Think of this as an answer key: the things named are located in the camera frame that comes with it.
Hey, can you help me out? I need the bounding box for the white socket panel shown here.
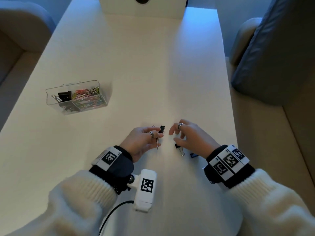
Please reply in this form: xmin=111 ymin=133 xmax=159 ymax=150
xmin=98 ymin=0 xmax=189 ymax=20

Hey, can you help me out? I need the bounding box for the left marker wristband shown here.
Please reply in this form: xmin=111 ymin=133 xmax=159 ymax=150
xmin=89 ymin=145 xmax=135 ymax=194

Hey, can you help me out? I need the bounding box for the transparent box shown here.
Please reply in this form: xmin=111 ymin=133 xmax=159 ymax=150
xmin=45 ymin=80 xmax=108 ymax=115

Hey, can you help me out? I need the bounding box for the pile of coloured paper clips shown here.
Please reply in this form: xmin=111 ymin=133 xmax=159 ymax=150
xmin=72 ymin=87 xmax=108 ymax=110

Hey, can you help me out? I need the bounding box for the long beige sofa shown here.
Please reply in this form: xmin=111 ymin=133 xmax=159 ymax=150
xmin=0 ymin=1 xmax=57 ymax=132

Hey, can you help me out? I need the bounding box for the left black camera cable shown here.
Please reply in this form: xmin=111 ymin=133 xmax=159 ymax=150
xmin=98 ymin=200 xmax=135 ymax=236

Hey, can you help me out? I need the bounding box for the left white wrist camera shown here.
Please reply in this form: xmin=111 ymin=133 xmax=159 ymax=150
xmin=127 ymin=169 xmax=157 ymax=213

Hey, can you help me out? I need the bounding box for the right marker wristband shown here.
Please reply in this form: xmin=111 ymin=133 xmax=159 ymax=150
xmin=203 ymin=144 xmax=256 ymax=189

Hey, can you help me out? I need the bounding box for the person's left hand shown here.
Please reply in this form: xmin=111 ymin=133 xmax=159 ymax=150
xmin=119 ymin=126 xmax=165 ymax=163

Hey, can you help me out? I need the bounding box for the person's right hand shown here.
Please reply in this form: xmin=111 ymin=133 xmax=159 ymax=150
xmin=168 ymin=118 xmax=221 ymax=159

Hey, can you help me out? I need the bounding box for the person's left forearm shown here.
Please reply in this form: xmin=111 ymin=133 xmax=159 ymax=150
xmin=5 ymin=169 xmax=118 ymax=236

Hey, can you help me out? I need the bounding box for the marker wristband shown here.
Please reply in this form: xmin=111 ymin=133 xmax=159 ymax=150
xmin=89 ymin=145 xmax=135 ymax=194
xmin=203 ymin=144 xmax=256 ymax=189

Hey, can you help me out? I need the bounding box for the small black binder clip bunch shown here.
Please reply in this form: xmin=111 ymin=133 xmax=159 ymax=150
xmin=51 ymin=90 xmax=80 ymax=113

